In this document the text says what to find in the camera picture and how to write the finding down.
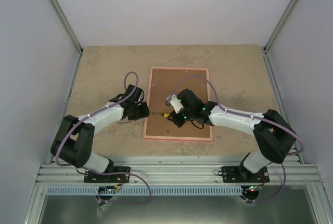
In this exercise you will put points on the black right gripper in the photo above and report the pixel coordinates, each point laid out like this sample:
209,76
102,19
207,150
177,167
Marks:
180,123

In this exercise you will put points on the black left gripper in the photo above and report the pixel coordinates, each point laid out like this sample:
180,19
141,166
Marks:
145,113

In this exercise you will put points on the yellow screwdriver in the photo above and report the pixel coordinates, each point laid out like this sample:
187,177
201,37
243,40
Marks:
165,115

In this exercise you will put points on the pink picture frame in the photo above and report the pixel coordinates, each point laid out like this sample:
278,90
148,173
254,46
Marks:
164,81

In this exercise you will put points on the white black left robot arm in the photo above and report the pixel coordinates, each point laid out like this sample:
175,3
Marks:
74,140

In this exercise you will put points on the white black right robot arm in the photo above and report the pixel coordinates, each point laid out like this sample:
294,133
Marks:
272,133

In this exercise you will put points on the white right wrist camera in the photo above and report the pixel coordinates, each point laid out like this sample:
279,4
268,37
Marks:
174,102

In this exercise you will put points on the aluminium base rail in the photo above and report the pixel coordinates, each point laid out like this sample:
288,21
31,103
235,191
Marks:
185,171

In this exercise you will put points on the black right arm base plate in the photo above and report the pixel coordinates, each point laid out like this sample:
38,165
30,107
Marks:
238,174

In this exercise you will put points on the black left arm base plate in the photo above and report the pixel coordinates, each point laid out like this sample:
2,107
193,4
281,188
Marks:
111,175

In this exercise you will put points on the grey slotted cable duct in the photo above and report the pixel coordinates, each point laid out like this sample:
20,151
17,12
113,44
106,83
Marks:
145,191

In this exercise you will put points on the left aluminium corner post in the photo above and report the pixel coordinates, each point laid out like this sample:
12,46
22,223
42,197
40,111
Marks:
63,19

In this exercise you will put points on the aluminium corner post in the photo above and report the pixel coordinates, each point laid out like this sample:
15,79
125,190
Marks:
282,21
63,19

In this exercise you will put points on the right aluminium corner post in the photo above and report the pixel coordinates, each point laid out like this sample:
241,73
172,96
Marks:
282,21

